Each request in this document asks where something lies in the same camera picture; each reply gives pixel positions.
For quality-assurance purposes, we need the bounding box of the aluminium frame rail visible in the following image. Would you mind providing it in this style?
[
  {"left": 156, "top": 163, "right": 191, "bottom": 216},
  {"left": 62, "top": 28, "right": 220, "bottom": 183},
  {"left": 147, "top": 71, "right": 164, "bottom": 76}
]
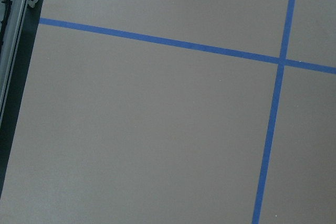
[{"left": 1, "top": 0, "right": 38, "bottom": 118}]

